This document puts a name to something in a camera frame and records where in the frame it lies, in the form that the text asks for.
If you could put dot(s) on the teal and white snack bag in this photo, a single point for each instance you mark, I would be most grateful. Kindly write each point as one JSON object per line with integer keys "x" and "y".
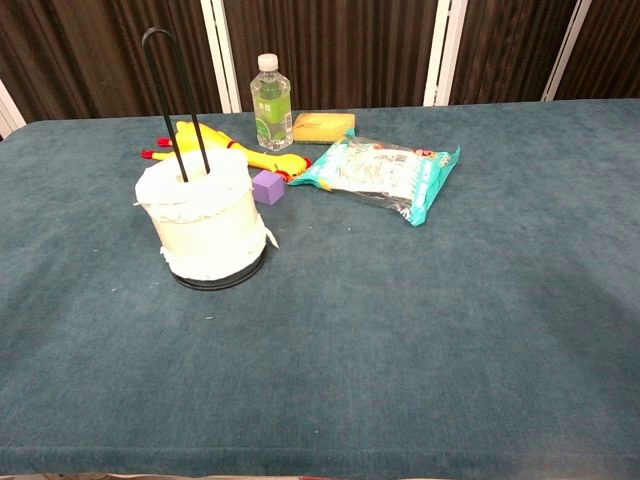
{"x": 380, "y": 175}

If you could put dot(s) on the white screen frame post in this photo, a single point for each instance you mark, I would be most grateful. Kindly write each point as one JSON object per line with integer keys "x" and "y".
{"x": 556, "y": 75}
{"x": 7, "y": 112}
{"x": 434, "y": 75}
{"x": 227, "y": 95}

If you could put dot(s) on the yellow sponge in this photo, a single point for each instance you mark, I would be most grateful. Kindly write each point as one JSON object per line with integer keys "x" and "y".
{"x": 322, "y": 127}

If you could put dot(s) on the blue velvet covered table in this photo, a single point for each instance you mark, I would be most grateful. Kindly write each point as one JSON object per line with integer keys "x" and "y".
{"x": 400, "y": 325}

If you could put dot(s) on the clear bottle with green label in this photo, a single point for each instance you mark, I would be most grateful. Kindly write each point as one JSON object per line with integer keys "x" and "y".
{"x": 272, "y": 115}

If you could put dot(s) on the purple foam cube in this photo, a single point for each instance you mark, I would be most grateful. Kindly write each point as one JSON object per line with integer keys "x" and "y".
{"x": 267, "y": 189}

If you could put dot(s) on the yellow rubber chicken toy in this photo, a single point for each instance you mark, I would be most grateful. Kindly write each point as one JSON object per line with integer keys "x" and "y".
{"x": 270, "y": 161}

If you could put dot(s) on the white paper towel roll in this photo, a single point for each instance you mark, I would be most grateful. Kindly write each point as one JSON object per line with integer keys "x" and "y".
{"x": 210, "y": 225}

